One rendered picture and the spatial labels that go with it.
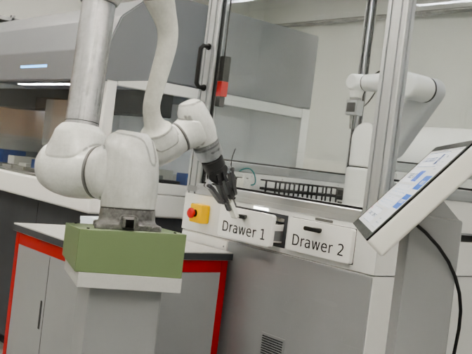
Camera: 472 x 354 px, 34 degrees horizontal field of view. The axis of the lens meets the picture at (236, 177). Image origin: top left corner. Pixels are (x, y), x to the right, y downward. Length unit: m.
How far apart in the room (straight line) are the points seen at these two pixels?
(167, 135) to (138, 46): 0.99
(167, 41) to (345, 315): 1.01
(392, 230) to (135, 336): 0.83
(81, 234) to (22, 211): 2.01
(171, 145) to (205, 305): 0.66
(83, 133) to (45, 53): 1.60
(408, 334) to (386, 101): 0.82
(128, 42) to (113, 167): 1.29
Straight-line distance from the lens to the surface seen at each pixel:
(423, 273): 1.86
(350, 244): 2.44
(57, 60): 3.70
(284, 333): 2.68
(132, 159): 2.12
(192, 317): 2.81
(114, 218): 2.13
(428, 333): 1.89
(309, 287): 2.59
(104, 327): 2.14
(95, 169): 2.17
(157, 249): 2.09
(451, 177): 1.68
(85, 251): 2.05
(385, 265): 2.43
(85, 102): 2.30
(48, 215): 3.77
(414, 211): 1.67
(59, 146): 2.27
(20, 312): 3.02
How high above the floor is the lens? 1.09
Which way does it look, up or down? 1 degrees down
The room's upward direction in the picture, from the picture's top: 7 degrees clockwise
